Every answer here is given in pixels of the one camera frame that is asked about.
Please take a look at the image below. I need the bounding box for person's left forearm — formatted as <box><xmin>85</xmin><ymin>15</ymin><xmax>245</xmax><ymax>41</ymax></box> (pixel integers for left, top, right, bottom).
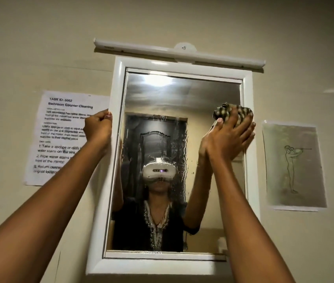
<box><xmin>0</xmin><ymin>138</ymin><xmax>111</xmax><ymax>283</ymax></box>

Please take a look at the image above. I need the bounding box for brown checkered cleaning cloth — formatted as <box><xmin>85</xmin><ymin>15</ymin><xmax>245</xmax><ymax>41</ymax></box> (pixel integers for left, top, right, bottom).
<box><xmin>212</xmin><ymin>102</ymin><xmax>254</xmax><ymax>128</ymax></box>

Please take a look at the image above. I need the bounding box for person's right hand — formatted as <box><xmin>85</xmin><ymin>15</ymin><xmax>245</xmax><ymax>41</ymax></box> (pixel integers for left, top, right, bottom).
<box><xmin>198</xmin><ymin>105</ymin><xmax>257</xmax><ymax>163</ymax></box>

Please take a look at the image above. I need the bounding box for paper with line drawing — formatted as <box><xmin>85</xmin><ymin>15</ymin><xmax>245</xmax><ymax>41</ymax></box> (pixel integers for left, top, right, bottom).
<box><xmin>261</xmin><ymin>120</ymin><xmax>328</xmax><ymax>212</ymax></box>

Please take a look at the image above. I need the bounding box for white framed wall mirror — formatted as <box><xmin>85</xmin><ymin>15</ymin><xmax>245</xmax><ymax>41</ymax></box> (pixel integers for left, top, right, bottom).
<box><xmin>86</xmin><ymin>55</ymin><xmax>261</xmax><ymax>276</ymax></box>

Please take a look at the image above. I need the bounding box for printed white instruction sheet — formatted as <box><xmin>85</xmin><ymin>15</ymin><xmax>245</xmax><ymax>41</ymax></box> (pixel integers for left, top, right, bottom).
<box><xmin>22</xmin><ymin>91</ymin><xmax>111</xmax><ymax>187</ymax></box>

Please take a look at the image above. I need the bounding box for person's right forearm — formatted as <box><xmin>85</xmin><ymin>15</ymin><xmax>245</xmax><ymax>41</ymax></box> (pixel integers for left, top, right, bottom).
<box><xmin>206</xmin><ymin>156</ymin><xmax>296</xmax><ymax>283</ymax></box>

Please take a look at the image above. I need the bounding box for person's left hand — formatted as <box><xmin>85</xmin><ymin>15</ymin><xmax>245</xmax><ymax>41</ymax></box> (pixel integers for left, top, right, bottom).
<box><xmin>83</xmin><ymin>110</ymin><xmax>114</xmax><ymax>145</ymax></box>

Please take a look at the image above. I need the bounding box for white tube light fixture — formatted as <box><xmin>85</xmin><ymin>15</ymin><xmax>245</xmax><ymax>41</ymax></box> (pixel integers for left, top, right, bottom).
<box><xmin>93</xmin><ymin>38</ymin><xmax>266</xmax><ymax>68</ymax></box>

